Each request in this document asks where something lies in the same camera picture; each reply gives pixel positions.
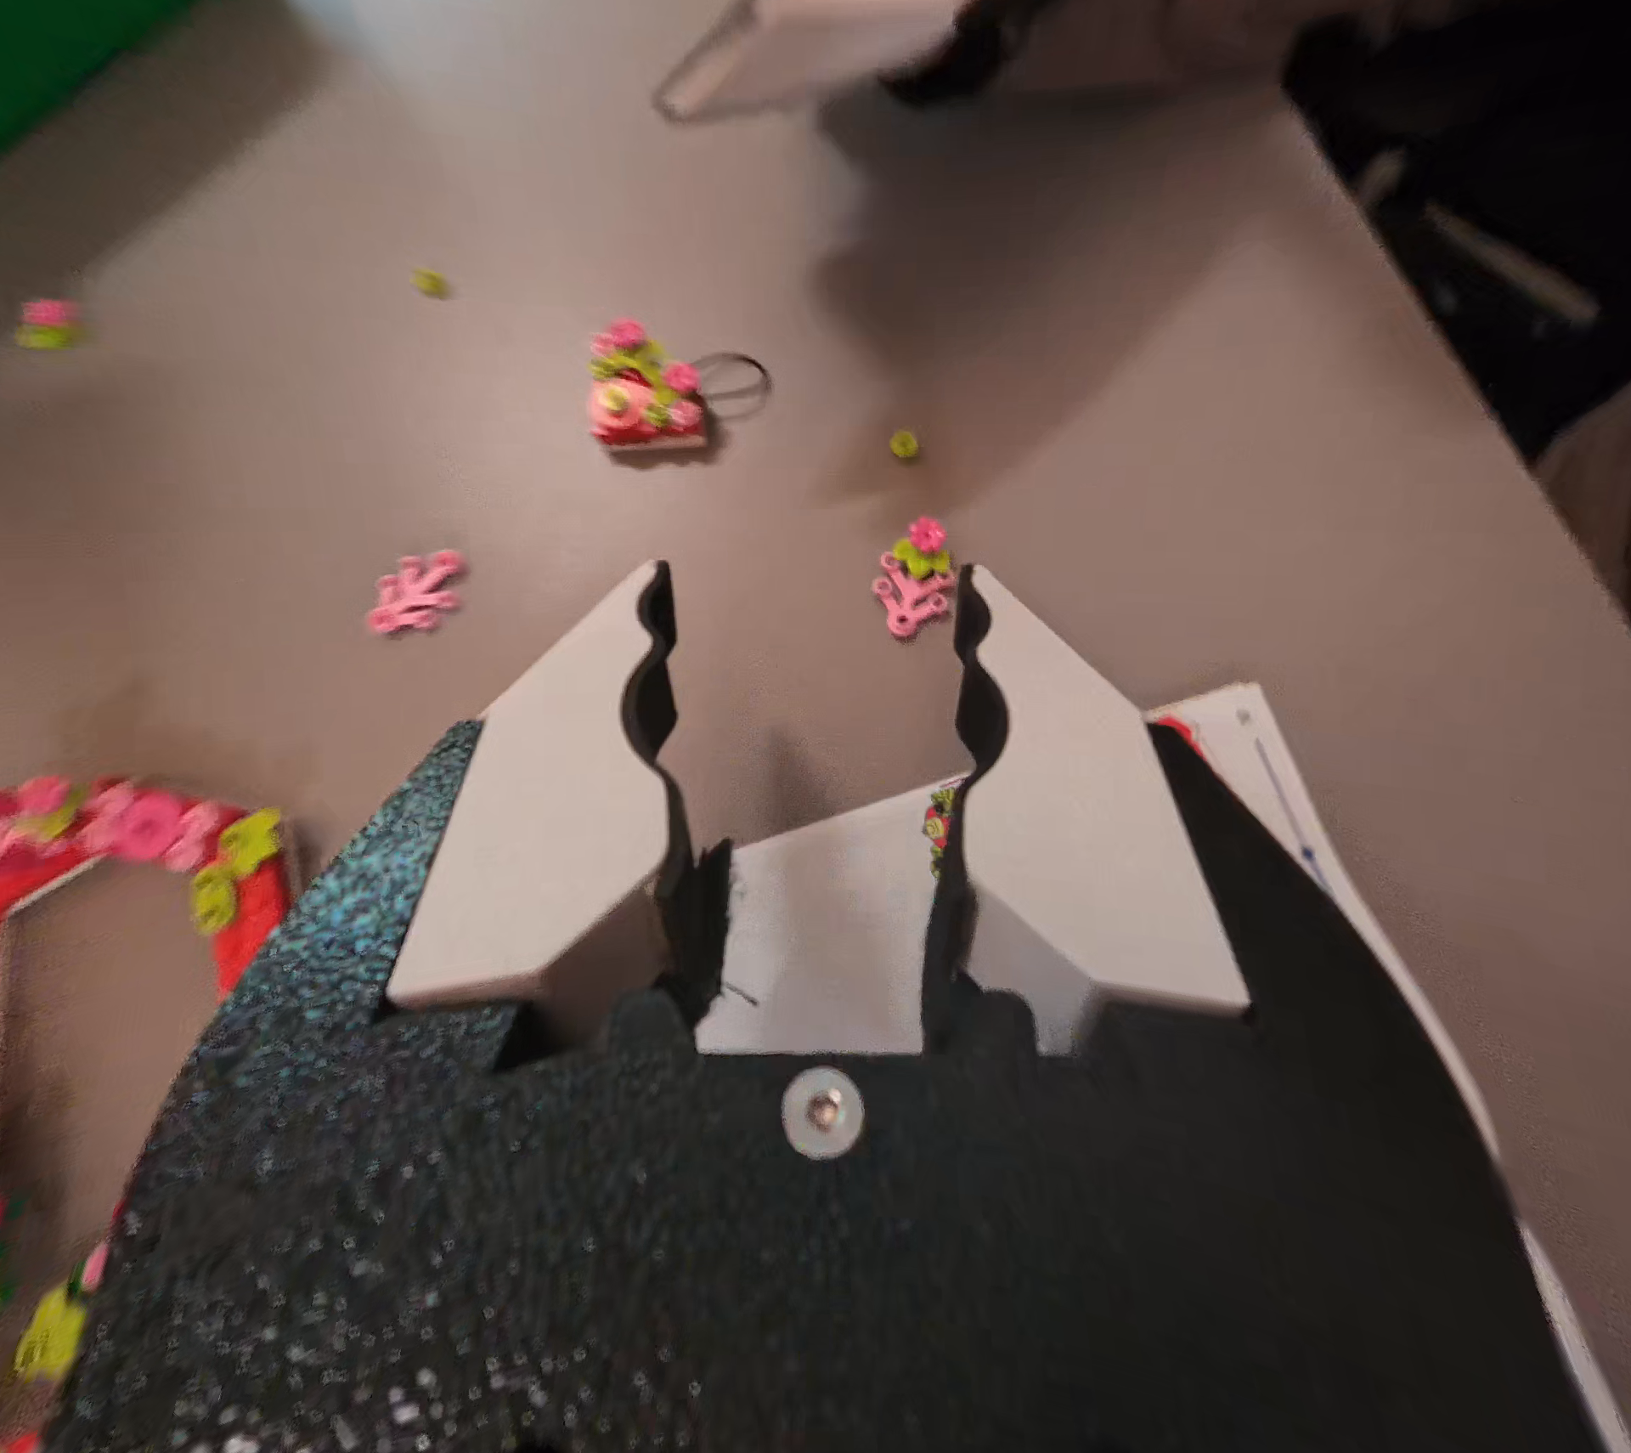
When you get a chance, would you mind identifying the person's dark clothed lap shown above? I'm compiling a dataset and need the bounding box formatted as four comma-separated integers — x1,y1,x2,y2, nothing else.
1280,13,1631,627

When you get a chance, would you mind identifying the red lego frame section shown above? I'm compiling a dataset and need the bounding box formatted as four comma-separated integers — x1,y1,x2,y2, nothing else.
0,775,299,994

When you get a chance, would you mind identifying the lego instruction booklet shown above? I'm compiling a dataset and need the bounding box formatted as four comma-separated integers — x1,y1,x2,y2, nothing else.
693,683,1631,1453

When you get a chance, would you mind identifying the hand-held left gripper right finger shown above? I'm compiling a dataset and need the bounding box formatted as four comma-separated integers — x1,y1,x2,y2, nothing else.
922,560,1255,1059

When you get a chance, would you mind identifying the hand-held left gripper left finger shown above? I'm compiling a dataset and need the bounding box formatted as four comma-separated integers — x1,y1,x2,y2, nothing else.
380,558,735,1056

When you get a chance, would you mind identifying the pink lego stem piece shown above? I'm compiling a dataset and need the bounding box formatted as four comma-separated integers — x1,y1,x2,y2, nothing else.
362,549,468,635

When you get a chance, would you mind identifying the black elastic cord loop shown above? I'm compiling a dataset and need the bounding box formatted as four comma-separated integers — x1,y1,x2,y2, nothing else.
693,350,770,416

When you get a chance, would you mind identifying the pink lego stem with flower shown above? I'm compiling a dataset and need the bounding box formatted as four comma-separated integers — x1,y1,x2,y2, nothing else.
870,515,957,638

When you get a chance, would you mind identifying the small red lego flower assembly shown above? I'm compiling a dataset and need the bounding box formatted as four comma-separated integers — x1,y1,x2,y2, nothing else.
586,319,713,455

